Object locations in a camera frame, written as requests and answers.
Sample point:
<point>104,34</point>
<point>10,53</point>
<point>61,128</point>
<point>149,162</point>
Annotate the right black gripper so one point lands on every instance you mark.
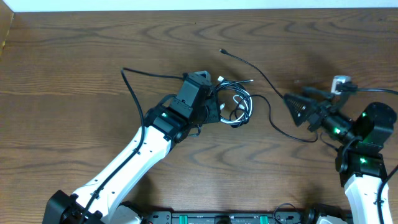
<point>315,112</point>

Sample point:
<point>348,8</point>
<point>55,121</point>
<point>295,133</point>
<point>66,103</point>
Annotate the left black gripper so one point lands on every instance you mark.
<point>210,104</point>

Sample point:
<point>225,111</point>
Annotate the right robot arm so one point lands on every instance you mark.
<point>359,161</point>

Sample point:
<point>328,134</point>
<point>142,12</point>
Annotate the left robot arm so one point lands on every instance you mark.
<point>162,127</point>

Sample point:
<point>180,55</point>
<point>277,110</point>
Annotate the cardboard panel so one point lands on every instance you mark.
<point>6,19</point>

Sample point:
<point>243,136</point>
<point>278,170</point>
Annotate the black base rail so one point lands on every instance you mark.
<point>164,217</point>

